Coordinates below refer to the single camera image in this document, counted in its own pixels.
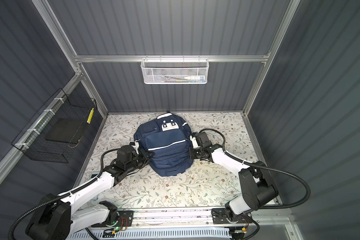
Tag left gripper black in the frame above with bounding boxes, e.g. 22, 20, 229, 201
125, 148, 154, 173

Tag navy blue student backpack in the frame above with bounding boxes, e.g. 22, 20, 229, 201
134, 112, 194, 177

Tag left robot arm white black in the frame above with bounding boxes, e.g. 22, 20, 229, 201
26, 145, 154, 240

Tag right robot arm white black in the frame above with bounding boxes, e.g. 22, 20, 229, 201
190, 132, 279, 223

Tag pens in white basket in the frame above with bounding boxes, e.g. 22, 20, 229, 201
162, 76, 207, 84

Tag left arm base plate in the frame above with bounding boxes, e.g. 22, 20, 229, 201
91, 211, 134, 228

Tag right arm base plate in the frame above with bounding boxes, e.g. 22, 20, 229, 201
211, 208, 253, 225

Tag aluminium front rail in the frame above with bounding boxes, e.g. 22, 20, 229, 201
47, 205, 295, 232

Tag black wire wall basket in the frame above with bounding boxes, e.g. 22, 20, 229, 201
11, 90, 97, 164

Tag white wire mesh basket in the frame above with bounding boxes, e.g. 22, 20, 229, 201
141, 59, 210, 85

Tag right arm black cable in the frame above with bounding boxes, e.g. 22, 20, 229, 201
197, 128, 312, 240

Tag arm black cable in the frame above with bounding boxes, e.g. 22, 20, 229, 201
197, 128, 312, 240
7, 148, 124, 240

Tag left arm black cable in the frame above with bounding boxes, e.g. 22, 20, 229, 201
7, 148, 124, 240

